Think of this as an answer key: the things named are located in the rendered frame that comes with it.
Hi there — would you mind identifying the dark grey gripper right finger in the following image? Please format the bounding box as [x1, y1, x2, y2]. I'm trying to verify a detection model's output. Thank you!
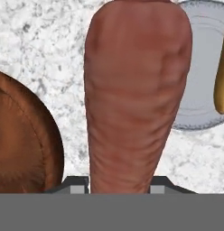
[149, 176, 197, 195]

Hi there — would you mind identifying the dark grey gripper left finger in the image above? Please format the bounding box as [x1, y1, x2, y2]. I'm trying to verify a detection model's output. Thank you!
[44, 176, 90, 195]

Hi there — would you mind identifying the reddish brown sausage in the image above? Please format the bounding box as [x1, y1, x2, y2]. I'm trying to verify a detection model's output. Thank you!
[83, 0, 193, 195]

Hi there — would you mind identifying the brown wooden bowl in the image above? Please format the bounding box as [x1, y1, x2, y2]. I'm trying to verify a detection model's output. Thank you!
[0, 69, 65, 194]

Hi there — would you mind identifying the golden yellow bun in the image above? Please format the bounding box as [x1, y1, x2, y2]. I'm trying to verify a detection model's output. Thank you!
[212, 24, 224, 116]

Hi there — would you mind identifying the grey round plate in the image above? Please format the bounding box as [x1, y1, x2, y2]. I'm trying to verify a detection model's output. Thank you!
[172, 0, 224, 132]

